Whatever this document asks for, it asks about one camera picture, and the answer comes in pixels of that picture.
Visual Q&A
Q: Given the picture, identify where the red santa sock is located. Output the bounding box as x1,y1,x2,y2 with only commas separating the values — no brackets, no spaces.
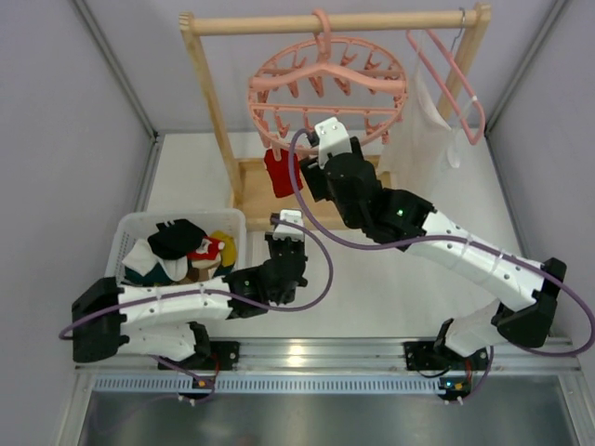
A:
187,237,225,261
264,149,294,199

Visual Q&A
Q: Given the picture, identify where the pink round clip hanger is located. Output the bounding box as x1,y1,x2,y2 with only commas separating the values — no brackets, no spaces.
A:
247,8,409,160

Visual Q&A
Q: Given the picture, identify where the black sock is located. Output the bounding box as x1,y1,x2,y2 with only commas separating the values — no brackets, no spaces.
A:
148,218,206,260

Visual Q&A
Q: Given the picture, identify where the dark green christmas sock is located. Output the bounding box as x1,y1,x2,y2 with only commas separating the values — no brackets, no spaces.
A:
125,265,173,286

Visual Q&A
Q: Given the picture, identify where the white ankle sock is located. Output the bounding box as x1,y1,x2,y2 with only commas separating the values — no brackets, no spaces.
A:
122,239,159,276

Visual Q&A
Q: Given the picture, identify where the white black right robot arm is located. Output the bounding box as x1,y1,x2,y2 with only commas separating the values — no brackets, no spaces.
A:
299,130,566,360

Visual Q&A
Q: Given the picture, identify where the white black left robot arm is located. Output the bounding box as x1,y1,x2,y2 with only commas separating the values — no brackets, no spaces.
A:
66,227,308,363

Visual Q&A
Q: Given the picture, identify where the pink clothes hanger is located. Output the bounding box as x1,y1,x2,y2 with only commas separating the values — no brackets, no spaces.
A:
406,3,492,145

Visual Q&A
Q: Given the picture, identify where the yellow sock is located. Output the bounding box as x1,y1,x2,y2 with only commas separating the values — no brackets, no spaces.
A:
210,230,238,267

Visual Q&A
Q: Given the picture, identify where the brown striped sock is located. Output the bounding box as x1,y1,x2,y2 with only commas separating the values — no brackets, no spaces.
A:
177,262,220,285

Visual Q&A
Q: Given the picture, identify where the wooden clothes rack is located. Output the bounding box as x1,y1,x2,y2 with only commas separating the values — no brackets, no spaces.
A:
178,2,493,232

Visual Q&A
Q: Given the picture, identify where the white undershirt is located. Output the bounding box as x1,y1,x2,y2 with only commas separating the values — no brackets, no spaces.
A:
377,39,459,198

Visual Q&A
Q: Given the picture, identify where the white plastic laundry basket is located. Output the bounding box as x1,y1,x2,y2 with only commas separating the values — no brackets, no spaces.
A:
104,208,247,283

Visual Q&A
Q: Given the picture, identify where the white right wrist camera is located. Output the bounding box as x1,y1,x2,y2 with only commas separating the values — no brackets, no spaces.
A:
307,117,351,168

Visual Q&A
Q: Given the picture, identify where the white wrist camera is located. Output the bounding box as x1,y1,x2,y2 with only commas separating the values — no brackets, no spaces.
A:
271,209,305,242
307,117,351,168

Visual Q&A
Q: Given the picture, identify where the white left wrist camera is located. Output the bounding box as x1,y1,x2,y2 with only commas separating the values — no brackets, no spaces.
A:
271,209,305,242

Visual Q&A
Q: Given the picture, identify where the aluminium mounting rail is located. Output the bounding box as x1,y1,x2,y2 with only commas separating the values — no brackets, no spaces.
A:
73,338,585,400

